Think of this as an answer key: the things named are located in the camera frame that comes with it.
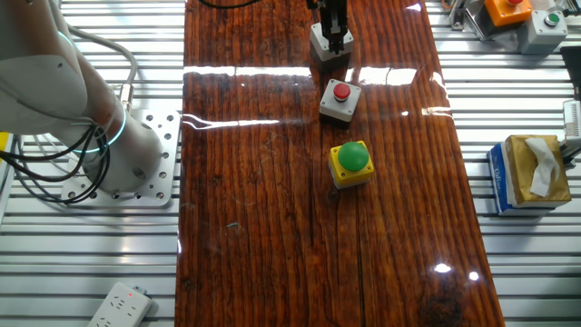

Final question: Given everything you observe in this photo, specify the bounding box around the black rectangular object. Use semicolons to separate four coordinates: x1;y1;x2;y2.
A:
559;45;581;99

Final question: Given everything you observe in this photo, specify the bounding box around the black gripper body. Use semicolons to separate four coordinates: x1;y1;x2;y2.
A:
306;0;350;26

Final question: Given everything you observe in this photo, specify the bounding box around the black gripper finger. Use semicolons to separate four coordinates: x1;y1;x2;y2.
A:
333;13;349;55
320;12;336;54

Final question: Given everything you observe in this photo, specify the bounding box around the grey base cable with connector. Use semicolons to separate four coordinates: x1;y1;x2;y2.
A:
67;25;140;114

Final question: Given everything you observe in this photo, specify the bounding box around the brown wooden board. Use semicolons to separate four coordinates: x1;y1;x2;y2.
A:
174;0;507;327

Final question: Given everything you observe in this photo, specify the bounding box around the orange box red button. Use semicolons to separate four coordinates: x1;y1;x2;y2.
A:
482;0;535;28

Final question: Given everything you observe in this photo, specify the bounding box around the white power strip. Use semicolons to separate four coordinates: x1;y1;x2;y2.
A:
85;282;153;327

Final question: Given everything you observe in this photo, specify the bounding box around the grey box green button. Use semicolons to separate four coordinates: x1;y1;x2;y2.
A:
517;9;570;56

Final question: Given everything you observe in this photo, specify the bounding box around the yellow box green button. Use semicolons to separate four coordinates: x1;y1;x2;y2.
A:
328;140;376;191

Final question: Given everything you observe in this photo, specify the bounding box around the black camera cable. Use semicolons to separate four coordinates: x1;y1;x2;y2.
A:
197;0;263;10

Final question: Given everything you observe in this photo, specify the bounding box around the gold and blue tissue box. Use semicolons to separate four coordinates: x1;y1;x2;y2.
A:
486;134;573;217

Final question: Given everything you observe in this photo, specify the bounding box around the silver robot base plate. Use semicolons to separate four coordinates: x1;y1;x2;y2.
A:
61;108;182;210

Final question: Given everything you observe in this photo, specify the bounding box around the grey box small red button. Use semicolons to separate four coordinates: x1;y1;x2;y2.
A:
309;21;355;73

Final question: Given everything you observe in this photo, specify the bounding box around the black base cable bundle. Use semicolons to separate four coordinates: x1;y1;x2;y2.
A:
0;124;112;206

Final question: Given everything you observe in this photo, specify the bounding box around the grey box large red button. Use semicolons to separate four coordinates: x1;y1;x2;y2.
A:
318;78;363;128

